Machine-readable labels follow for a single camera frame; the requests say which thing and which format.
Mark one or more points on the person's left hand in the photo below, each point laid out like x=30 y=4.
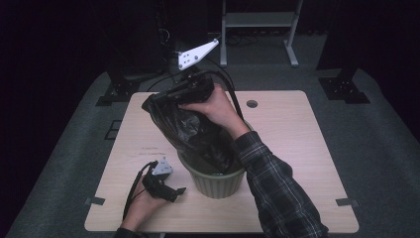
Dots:
x=138 y=208

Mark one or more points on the black stand base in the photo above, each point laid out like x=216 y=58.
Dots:
x=119 y=91
x=343 y=89

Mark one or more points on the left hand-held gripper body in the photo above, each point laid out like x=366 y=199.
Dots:
x=158 y=188

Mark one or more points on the person's right hand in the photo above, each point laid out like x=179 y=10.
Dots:
x=219 y=110

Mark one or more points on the dark floor outlet panel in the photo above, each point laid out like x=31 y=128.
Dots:
x=113 y=129

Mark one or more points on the round table grommet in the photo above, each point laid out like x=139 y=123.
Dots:
x=252 y=103

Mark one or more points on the white metal stand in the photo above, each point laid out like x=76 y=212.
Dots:
x=259 y=19

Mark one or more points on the black plastic garbage bag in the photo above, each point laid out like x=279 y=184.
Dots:
x=185 y=132

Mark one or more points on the green plastic bucket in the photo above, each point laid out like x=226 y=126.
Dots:
x=214 y=186

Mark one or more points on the grey tape strip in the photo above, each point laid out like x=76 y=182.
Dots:
x=95 y=200
x=346 y=202

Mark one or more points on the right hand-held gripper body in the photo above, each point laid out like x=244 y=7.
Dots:
x=198 y=87

